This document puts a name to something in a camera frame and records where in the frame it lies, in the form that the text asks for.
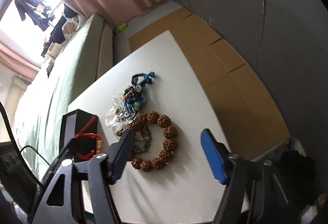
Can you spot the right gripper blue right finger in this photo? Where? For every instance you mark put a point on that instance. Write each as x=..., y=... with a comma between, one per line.
x=216, y=154

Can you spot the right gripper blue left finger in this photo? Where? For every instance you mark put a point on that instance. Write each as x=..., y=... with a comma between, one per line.
x=118, y=155

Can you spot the white organza pouch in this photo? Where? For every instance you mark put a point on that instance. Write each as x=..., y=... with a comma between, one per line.
x=119, y=116

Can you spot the black jewelry box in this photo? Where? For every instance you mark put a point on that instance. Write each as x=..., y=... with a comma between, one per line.
x=82, y=127

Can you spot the flattened brown cardboard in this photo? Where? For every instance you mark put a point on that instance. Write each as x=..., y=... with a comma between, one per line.
x=250, y=119

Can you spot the green blanket bed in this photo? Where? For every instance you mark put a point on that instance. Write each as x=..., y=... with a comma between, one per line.
x=37, y=123

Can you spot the yellow green toy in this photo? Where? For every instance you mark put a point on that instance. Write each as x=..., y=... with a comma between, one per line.
x=122, y=26

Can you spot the pile of clothes on bed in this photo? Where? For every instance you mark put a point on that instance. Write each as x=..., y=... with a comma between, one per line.
x=68, y=24

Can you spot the hanging dark clothes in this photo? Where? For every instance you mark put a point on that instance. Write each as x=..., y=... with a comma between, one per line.
x=37, y=10

